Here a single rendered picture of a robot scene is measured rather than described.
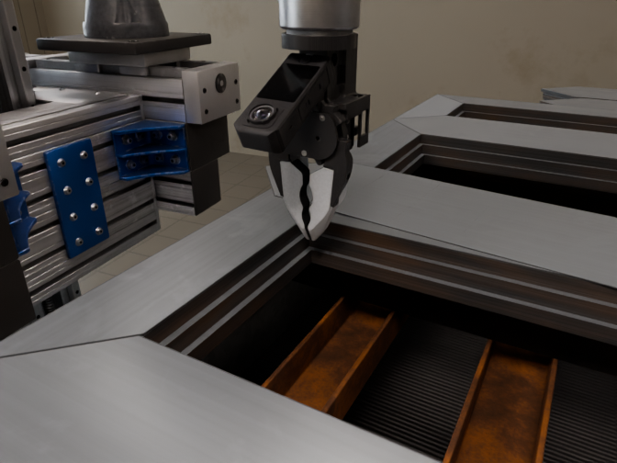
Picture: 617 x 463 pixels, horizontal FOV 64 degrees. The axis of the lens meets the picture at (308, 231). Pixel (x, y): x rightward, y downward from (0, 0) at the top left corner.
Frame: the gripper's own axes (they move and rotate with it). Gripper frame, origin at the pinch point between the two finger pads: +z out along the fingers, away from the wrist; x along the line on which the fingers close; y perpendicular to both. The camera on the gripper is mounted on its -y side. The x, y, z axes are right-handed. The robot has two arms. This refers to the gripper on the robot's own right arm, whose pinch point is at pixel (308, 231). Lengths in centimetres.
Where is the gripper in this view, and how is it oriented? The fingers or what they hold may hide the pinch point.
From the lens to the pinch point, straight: 54.0
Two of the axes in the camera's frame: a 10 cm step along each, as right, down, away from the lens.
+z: 0.0, 9.0, 4.3
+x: -8.7, -2.1, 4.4
